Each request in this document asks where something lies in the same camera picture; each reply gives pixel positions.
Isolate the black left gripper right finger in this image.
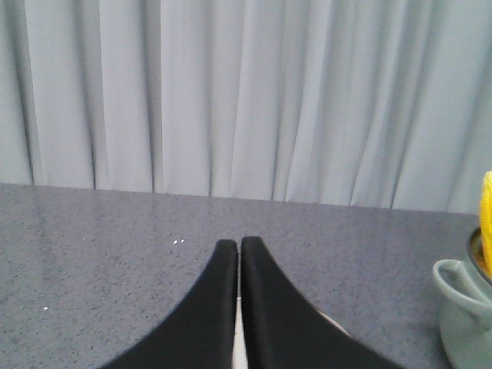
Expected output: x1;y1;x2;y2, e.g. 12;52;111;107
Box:
241;236;397;368

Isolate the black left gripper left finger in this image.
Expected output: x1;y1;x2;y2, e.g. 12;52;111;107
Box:
104;240;238;368

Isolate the yellow corn cob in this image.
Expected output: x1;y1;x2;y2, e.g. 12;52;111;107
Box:
479;171;492;277

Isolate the white plate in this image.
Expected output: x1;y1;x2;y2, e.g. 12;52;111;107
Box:
231;297;351;369

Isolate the grey stone countertop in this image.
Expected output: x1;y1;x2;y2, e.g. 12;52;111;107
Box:
1;184;477;368

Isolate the green electric cooking pot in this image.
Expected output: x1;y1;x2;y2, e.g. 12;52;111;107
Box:
432;228;491;368

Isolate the grey curtain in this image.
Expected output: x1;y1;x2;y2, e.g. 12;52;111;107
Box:
1;1;491;213

